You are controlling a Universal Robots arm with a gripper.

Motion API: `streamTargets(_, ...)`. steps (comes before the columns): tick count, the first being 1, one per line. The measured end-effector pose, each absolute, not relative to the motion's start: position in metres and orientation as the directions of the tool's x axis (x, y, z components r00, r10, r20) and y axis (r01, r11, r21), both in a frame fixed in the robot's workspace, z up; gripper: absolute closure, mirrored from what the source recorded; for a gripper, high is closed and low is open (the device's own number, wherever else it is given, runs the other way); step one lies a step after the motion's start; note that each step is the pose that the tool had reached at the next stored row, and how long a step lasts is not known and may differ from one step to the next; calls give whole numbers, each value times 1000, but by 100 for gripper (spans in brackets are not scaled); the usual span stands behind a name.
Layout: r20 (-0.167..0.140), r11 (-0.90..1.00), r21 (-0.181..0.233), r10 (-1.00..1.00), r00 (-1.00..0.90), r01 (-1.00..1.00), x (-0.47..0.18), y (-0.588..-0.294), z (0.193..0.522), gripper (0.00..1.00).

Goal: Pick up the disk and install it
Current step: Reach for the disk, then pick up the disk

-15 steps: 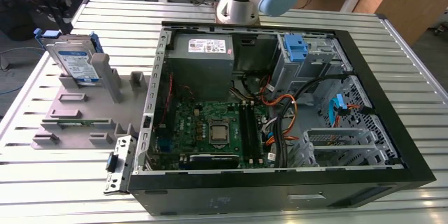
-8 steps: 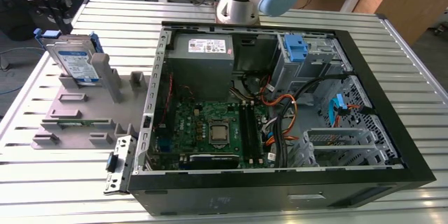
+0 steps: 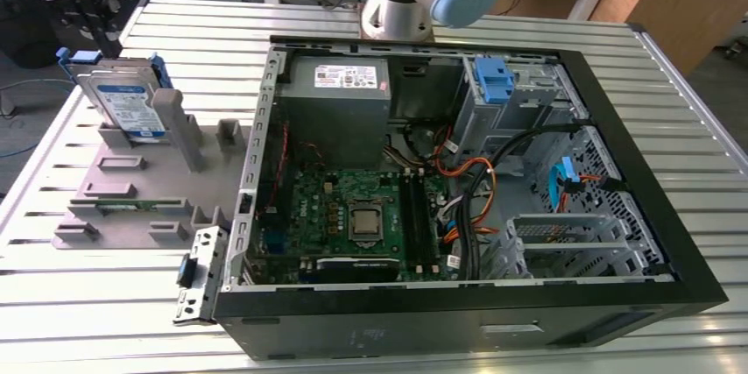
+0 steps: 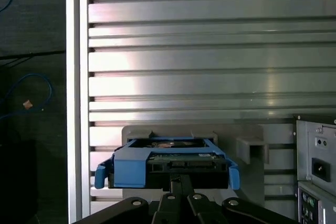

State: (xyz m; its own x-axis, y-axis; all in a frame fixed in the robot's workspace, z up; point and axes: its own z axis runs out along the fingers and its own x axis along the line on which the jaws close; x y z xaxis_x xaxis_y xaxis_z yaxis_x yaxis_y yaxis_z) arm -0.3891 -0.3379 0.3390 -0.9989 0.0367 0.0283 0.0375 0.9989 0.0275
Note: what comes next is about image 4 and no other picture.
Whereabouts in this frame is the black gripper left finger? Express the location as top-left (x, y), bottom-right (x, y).
top-left (70, 173), bottom-right (184, 224)

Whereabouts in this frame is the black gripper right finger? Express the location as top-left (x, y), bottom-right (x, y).
top-left (181, 173), bottom-right (300, 224)

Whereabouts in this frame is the hard disk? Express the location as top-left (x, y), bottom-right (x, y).
top-left (94, 136), bottom-right (240, 190)

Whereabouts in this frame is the grey parts rack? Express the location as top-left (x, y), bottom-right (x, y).
top-left (121, 125), bottom-right (270, 201)

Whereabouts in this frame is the black PC case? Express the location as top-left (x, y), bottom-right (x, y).
top-left (292, 113), bottom-right (336, 224)

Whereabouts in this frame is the grey power supply unit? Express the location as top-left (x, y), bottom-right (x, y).
top-left (298, 120), bottom-right (336, 183)

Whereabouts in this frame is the blue floor cable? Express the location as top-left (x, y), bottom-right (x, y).
top-left (0, 73), bottom-right (53, 121)

